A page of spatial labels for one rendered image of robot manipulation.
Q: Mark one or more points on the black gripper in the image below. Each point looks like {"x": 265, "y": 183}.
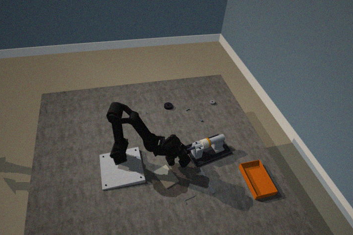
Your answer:
{"x": 182, "y": 153}

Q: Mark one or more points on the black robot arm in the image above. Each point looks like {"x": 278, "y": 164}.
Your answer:
{"x": 150, "y": 140}

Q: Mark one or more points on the orange rectangular tray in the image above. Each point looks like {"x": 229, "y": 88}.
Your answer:
{"x": 257, "y": 179}

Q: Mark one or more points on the black rubber washer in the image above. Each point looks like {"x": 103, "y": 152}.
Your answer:
{"x": 168, "y": 106}

